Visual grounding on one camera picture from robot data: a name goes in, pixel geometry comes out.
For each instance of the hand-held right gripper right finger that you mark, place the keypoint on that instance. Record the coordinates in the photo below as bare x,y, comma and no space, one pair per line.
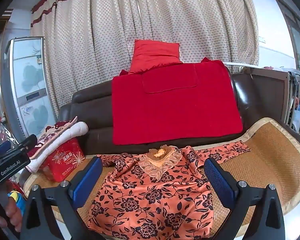
218,182

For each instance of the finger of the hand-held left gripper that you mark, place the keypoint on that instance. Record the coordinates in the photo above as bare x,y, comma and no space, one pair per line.
29,141
2,148

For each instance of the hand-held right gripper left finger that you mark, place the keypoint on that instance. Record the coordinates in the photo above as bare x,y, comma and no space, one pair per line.
86,180

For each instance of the orange black floral garment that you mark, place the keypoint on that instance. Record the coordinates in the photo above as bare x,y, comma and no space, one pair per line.
152,205

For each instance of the person's left hand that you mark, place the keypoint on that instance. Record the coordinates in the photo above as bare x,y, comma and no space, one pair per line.
14,215

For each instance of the white quilted floral blanket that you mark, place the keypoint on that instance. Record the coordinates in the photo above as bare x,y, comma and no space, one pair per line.
55,137

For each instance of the blue yellow packet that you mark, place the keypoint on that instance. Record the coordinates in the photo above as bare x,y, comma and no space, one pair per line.
15,195

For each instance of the red printed tin box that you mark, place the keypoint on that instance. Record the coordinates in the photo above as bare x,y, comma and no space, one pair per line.
65,160

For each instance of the brown leather sofa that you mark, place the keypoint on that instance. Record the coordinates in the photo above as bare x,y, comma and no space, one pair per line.
95,130

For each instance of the woven rattan mat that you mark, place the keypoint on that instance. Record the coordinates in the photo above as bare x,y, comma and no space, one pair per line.
264,150

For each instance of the red sofa cover cloth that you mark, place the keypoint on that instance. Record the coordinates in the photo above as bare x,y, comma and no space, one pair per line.
175,110

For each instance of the wooden crib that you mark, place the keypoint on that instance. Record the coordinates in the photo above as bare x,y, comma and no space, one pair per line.
272,92

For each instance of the beige dotted curtain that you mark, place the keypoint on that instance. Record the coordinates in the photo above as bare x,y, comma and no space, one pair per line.
202,25
90,42

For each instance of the red pillow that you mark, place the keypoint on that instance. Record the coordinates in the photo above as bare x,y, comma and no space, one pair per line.
155,55

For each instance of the window frame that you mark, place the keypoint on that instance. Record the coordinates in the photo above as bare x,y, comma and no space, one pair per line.
296,37

